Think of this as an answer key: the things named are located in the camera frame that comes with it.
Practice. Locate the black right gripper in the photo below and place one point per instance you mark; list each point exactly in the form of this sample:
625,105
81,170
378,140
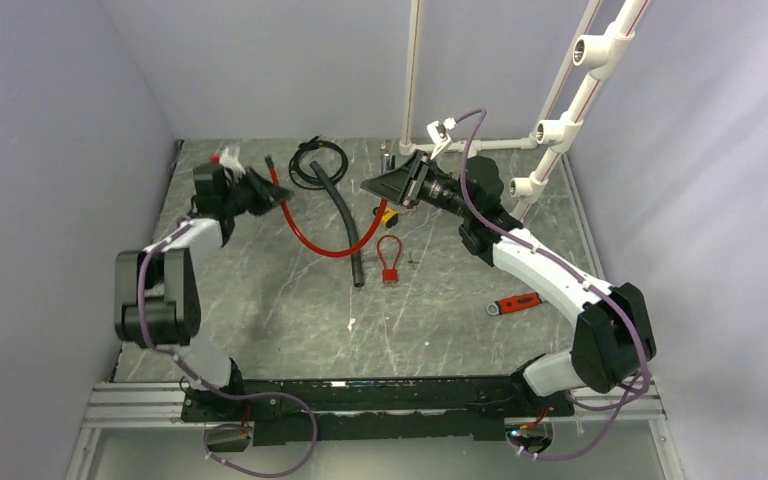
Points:
398,185

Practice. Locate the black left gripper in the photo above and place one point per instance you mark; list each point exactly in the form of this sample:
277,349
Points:
268,194

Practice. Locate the yellow padlock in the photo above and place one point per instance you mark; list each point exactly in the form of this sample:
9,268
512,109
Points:
388,217

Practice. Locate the small silver keys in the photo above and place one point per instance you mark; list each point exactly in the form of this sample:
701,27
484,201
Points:
387,161

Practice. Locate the red cable bike lock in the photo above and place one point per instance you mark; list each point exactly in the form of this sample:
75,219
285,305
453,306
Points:
317,216

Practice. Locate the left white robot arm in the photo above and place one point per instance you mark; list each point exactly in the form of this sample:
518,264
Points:
156,300

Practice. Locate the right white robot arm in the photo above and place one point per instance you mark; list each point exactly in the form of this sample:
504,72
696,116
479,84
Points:
613,337

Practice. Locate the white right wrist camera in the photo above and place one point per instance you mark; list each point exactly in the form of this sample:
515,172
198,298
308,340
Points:
439,131

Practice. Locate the red handled wrench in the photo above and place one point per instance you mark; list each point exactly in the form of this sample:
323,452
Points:
513,304

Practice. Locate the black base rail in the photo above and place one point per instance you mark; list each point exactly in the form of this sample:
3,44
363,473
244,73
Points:
283,410

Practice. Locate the white pvc pipe frame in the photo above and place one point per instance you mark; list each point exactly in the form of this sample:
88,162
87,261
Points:
535,66

